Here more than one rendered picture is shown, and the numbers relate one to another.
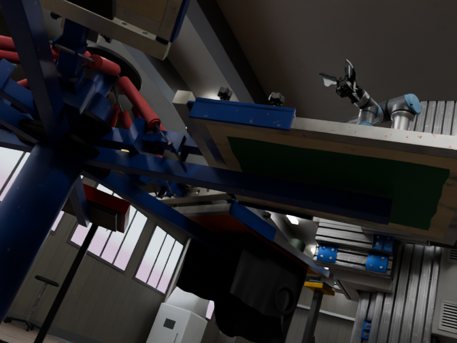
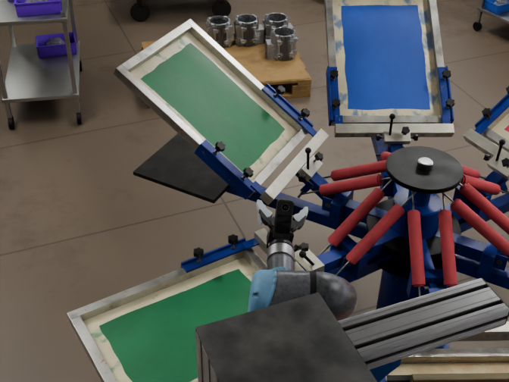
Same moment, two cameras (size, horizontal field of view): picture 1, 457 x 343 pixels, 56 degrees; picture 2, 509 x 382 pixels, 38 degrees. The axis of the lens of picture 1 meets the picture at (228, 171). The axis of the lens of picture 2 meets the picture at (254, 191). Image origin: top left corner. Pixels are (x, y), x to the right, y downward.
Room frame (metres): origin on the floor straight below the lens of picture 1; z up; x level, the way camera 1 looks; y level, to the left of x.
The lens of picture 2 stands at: (2.42, -1.75, 3.02)
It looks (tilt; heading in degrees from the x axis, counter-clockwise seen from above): 37 degrees down; 124
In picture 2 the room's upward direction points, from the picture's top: 1 degrees clockwise
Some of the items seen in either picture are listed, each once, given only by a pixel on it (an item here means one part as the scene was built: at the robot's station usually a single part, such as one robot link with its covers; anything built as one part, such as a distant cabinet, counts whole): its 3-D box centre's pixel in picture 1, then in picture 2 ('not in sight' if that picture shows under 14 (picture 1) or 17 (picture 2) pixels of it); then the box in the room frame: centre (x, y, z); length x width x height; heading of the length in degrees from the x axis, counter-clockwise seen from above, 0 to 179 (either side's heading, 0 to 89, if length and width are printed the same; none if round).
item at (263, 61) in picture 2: not in sight; (223, 56); (-0.94, 2.75, 0.19); 1.38 x 0.96 x 0.39; 47
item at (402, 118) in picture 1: (397, 139); (278, 358); (1.83, -0.75, 1.63); 0.15 x 0.12 x 0.55; 32
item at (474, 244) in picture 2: (74, 131); (413, 229); (1.64, 0.65, 0.99); 0.82 x 0.79 x 0.12; 126
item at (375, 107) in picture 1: (368, 107); (280, 277); (1.69, -0.52, 1.65); 0.11 x 0.08 x 0.09; 122
